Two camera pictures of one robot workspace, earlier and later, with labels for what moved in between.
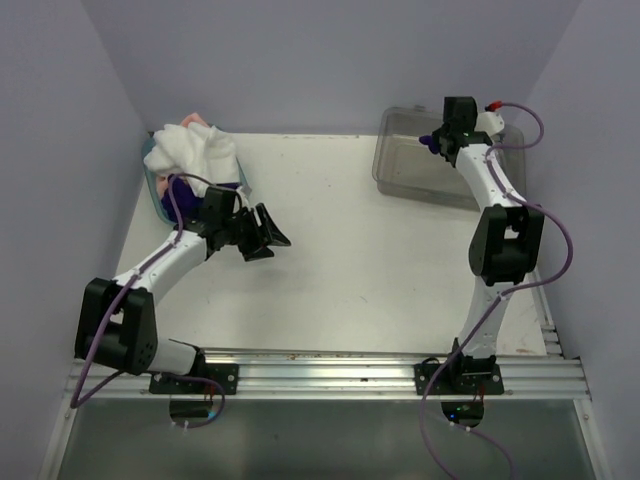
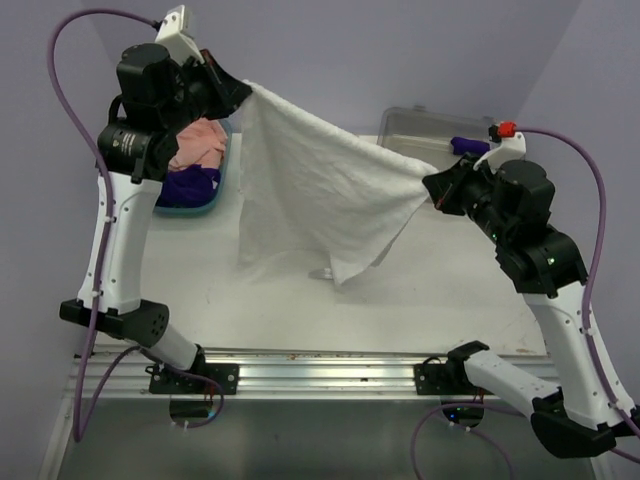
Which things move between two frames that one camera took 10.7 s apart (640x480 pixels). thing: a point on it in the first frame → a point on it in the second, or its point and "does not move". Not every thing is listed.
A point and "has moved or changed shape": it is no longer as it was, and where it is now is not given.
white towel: [202, 153] → [309, 189]
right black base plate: [459, 379] does not move
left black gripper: [255, 248] → [229, 91]
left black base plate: [227, 375] does not move
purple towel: [428, 140] has moved or changed shape
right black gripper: [438, 133] → [446, 186]
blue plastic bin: [145, 160] → [194, 210]
